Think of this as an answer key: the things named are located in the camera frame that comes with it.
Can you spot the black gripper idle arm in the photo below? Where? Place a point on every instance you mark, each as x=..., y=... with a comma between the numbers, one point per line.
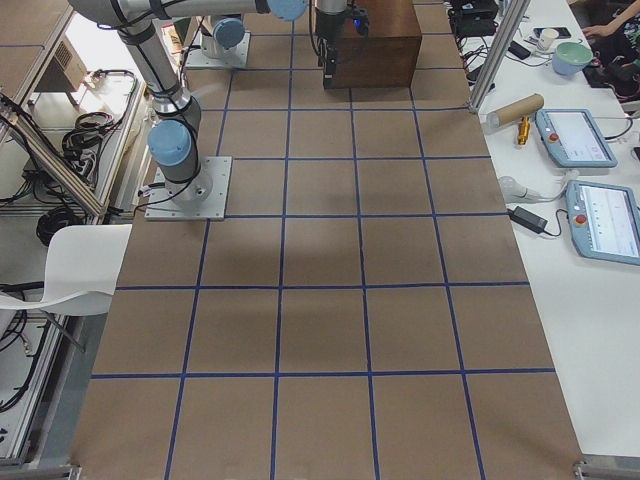
x=327, y=27

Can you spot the dark wooden drawer box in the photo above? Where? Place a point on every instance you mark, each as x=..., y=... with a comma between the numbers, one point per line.
x=386, y=57

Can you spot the cardboard tube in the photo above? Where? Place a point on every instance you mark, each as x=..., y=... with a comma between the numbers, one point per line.
x=516, y=110

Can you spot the gold metal tool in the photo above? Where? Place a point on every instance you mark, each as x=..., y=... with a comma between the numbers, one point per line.
x=523, y=130

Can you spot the white paper cup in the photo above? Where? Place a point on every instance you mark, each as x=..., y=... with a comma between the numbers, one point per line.
x=544, y=43

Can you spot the white light bulb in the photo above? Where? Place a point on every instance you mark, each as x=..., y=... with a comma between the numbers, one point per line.
x=514, y=192

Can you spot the green bowl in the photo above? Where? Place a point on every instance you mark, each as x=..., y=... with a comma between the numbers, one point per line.
x=570, y=58

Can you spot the black power adapter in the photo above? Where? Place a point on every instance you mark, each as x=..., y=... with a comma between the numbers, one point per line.
x=528, y=219

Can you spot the blue teach pendant far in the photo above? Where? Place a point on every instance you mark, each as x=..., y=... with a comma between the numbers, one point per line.
x=573, y=139

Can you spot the blue teach pendant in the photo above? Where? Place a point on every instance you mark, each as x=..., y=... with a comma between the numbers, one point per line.
x=573, y=139
x=603, y=221

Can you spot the brown paper table mat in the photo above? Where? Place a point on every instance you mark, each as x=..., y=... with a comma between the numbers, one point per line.
x=361, y=313

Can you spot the blue teach pendant near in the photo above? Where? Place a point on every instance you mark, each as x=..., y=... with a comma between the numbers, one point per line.
x=603, y=221

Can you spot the white chair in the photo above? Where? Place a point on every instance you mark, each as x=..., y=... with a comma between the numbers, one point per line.
x=81, y=271

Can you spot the wrist camera black blue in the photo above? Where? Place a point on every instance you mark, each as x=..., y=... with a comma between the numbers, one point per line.
x=359, y=17

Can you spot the aluminium frame post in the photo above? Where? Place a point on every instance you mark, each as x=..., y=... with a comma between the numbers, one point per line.
x=512, y=18

